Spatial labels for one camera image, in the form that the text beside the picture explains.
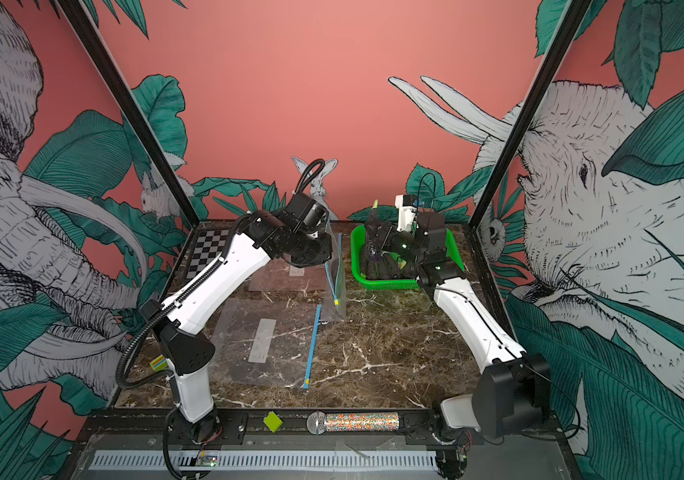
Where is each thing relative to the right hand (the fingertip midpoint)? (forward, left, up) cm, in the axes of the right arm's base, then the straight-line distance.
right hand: (366, 222), depth 75 cm
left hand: (-6, +8, -5) cm, 11 cm away
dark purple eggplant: (-6, -2, +1) cm, 6 cm away
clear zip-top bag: (-19, +30, -33) cm, 48 cm away
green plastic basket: (+18, +3, -25) cm, 30 cm away
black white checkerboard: (+16, +57, -28) cm, 66 cm away
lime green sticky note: (-40, +24, -32) cm, 56 cm away
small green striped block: (-26, +58, -30) cm, 70 cm away
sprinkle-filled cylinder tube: (-40, +11, -29) cm, 51 cm away
